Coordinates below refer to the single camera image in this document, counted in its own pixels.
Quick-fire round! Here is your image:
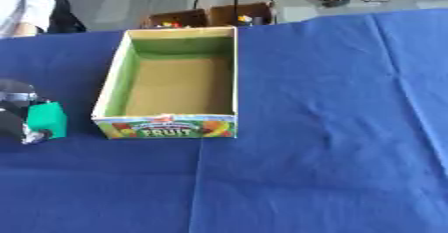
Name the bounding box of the green block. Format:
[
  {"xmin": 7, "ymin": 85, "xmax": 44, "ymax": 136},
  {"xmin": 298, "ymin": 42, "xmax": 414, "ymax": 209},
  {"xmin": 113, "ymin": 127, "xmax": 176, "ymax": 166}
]
[{"xmin": 26, "ymin": 101, "xmax": 69, "ymax": 140}]

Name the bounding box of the open cardboard box green inside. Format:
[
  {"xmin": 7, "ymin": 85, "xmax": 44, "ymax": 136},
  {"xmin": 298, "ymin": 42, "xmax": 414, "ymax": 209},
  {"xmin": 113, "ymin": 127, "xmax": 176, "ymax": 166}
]
[{"xmin": 89, "ymin": 26, "xmax": 240, "ymax": 140}]

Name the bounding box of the brown cardboard box with toys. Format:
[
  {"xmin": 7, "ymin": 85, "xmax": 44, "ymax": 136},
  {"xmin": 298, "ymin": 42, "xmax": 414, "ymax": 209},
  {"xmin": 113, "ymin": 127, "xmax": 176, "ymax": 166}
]
[
  {"xmin": 208, "ymin": 1, "xmax": 277, "ymax": 28},
  {"xmin": 140, "ymin": 8, "xmax": 210, "ymax": 30}
]

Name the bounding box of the person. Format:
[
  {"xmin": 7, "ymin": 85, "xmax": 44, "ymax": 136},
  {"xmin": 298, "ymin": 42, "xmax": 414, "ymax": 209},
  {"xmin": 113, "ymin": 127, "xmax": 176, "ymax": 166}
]
[{"xmin": 0, "ymin": 0, "xmax": 58, "ymax": 39}]

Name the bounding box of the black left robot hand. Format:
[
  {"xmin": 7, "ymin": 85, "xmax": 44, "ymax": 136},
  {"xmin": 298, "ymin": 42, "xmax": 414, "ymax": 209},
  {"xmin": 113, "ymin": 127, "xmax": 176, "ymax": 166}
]
[{"xmin": 0, "ymin": 78, "xmax": 55, "ymax": 146}]

